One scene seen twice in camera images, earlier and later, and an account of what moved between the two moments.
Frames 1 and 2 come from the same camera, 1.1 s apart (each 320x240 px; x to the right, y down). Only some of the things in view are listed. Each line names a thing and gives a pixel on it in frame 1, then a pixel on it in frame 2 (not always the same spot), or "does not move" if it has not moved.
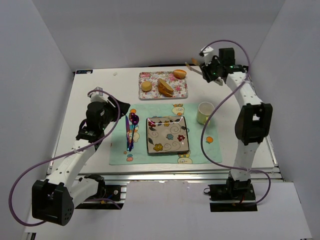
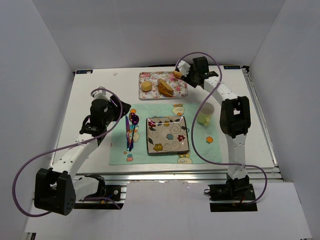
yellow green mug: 205,110 does not move
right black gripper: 206,72 -> 191,77
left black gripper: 115,110 does not move
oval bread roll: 179,74 does not move
